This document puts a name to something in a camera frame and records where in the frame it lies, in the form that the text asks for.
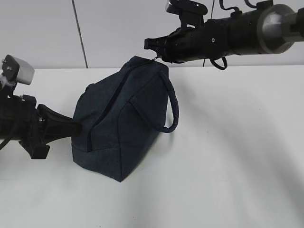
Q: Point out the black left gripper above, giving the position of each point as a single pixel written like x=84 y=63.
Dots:
x=45 y=126

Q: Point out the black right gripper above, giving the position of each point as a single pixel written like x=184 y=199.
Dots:
x=179 y=46

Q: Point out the navy blue lunch bag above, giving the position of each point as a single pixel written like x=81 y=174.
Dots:
x=121 y=117

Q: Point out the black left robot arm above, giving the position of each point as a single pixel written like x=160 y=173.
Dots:
x=14 y=120

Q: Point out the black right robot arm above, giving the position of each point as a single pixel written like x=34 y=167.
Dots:
x=267 y=29

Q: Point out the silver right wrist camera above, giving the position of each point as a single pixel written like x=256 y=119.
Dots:
x=179 y=6

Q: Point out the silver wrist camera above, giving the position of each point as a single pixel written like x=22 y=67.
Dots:
x=17 y=70
x=179 y=6

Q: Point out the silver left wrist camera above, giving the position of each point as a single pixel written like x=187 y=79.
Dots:
x=17 y=70

